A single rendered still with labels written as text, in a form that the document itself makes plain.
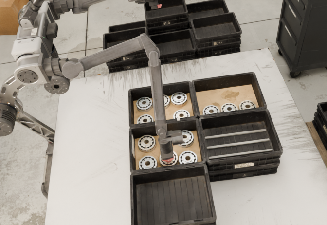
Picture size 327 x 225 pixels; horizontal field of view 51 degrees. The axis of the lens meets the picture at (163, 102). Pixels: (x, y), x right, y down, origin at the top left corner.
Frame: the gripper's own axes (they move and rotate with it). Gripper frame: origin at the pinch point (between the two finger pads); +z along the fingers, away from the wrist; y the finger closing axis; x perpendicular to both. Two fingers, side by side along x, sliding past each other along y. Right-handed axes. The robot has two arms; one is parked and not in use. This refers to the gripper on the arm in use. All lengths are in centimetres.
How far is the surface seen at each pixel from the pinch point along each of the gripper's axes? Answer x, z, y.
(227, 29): -64, 50, 145
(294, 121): -80, 21, 23
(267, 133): -57, 7, 9
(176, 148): -4.7, 4.8, 7.5
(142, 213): 16.8, 2.0, -28.1
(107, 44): 47, 47, 150
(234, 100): -44, 8, 37
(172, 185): -0.3, 3.4, -15.2
